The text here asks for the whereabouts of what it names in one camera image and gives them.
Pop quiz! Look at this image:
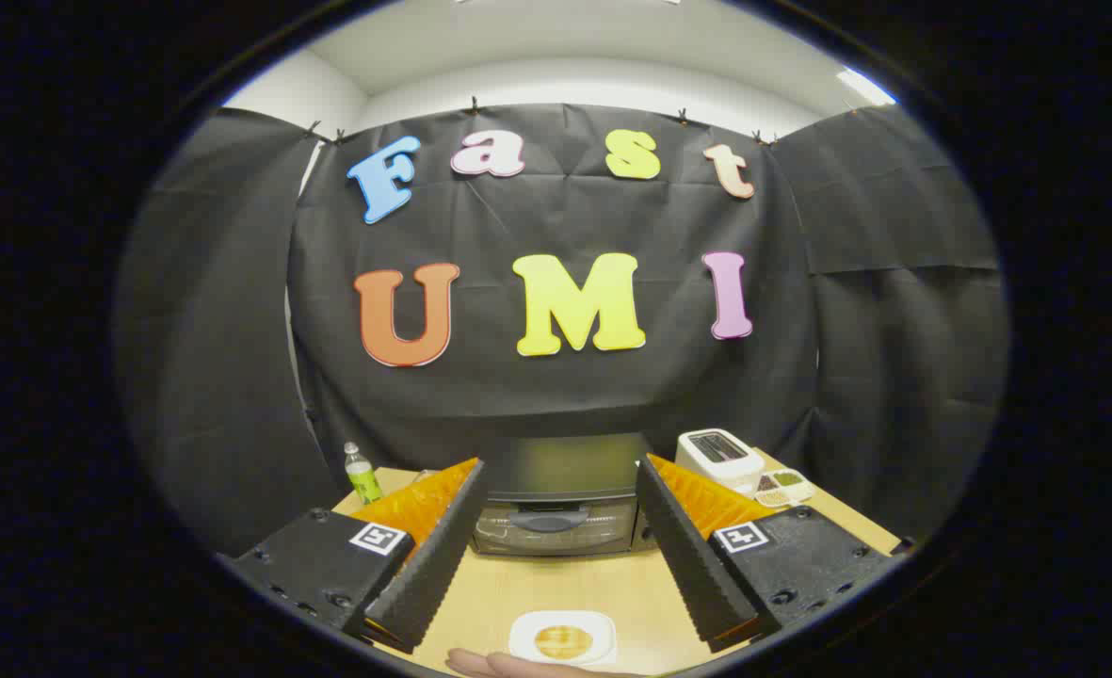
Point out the green label plastic bottle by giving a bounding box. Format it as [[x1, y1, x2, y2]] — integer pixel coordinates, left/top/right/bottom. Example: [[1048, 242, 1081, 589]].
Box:
[[344, 442, 385, 507]]

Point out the black backdrop cloth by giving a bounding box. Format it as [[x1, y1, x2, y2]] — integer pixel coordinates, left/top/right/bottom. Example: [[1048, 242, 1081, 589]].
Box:
[[113, 102, 1013, 557]]

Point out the golden bread bun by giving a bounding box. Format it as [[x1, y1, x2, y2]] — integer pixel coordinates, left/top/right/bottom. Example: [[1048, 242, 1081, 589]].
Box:
[[534, 624, 595, 660]]

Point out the white divided dish with grains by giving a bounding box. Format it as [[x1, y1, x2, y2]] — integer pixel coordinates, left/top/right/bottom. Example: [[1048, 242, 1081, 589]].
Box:
[[752, 468, 816, 509]]

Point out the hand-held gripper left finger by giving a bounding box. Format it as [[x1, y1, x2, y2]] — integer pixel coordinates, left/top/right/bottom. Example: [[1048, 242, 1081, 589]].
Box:
[[231, 458, 490, 654]]

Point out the white pop-up toaster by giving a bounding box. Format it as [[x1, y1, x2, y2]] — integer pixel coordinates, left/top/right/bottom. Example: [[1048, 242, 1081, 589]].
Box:
[[674, 428, 766, 497]]

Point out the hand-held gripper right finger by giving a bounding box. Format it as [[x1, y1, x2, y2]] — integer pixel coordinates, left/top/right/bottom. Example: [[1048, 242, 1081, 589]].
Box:
[[635, 453, 907, 654]]

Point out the black toaster oven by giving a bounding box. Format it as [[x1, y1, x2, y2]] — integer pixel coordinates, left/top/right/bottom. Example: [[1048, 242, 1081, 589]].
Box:
[[469, 432, 658, 557]]

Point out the white square plate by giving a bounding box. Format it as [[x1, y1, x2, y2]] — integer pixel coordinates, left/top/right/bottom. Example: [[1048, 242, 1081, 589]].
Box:
[[508, 609, 619, 668]]

